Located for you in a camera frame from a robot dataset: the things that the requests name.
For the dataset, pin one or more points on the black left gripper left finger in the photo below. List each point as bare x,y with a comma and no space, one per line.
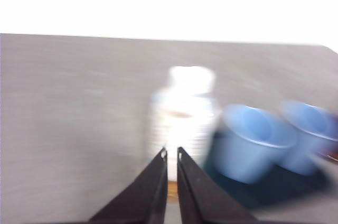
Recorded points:
142,197

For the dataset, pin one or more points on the light jasmine tea bottle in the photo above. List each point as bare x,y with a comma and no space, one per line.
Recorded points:
182,107

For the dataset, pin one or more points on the blue ribbed plastic cup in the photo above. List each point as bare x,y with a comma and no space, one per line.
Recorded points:
303,139
245,144

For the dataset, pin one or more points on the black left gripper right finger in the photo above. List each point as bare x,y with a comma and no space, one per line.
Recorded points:
203,197

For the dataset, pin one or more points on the dark rectangular tray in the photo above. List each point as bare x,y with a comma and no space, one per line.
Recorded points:
277,192

